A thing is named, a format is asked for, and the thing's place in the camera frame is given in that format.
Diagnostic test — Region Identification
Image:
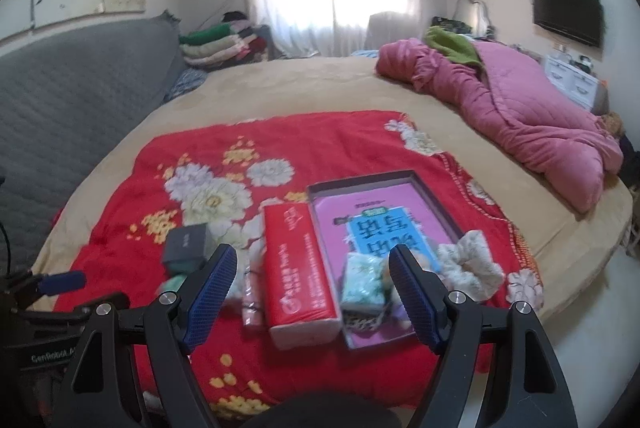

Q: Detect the red tissue pack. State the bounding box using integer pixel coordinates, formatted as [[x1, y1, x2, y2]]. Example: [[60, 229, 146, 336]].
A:
[[262, 203, 343, 351]]

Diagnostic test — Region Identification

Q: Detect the white floral scrunchie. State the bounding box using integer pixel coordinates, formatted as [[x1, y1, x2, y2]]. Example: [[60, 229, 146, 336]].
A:
[[436, 230, 506, 302]]

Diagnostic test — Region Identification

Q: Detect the leopard print scrunchie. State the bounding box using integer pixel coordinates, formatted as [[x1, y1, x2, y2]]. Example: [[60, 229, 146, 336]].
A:
[[343, 311, 394, 336]]

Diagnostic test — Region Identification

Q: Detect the mint green tissue packet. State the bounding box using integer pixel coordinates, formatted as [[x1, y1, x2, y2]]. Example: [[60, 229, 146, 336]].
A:
[[340, 252, 387, 315]]

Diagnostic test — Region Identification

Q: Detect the dark grey small box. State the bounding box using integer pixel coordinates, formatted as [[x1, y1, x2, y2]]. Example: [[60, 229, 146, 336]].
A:
[[162, 223, 215, 276]]

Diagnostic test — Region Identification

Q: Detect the red floral blanket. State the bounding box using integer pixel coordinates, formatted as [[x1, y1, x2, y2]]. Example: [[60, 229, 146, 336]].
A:
[[55, 110, 544, 419]]

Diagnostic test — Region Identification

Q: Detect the dark trousers knee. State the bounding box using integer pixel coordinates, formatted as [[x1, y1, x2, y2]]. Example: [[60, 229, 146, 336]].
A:
[[243, 391, 401, 428]]

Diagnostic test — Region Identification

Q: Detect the grey quilted headboard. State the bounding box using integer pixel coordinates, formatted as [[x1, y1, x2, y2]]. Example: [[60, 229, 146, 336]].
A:
[[1, 12, 186, 272]]

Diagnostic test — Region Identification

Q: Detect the beige bed sheet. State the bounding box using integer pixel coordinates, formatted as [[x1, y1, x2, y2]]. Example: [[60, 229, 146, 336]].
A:
[[32, 58, 632, 321]]

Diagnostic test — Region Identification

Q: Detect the pink and blue book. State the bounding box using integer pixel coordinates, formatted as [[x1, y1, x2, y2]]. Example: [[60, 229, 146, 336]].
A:
[[311, 182, 454, 349]]

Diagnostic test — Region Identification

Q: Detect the dark shallow box tray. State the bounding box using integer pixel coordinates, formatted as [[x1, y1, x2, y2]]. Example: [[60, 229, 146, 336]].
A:
[[308, 170, 463, 350]]

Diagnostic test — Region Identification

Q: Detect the pink quilted duvet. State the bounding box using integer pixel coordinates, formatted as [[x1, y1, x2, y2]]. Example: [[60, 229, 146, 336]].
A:
[[376, 38, 623, 214]]

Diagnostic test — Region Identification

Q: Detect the stack of folded blankets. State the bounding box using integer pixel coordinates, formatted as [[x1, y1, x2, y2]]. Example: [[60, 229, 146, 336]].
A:
[[179, 11, 282, 72]]

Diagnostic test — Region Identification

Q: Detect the white drawer cabinet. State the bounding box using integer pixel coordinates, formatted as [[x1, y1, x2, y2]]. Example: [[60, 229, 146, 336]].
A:
[[544, 55, 608, 115]]

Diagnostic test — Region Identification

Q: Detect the green cloth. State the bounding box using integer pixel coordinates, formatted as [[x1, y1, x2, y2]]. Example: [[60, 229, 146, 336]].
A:
[[424, 26, 484, 70]]

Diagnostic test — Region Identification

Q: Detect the black cable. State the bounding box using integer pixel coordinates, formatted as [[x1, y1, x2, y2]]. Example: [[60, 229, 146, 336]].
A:
[[0, 219, 14, 279]]

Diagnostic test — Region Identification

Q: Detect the black wall television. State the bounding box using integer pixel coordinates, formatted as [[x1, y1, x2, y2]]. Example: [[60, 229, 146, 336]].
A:
[[532, 0, 604, 49]]

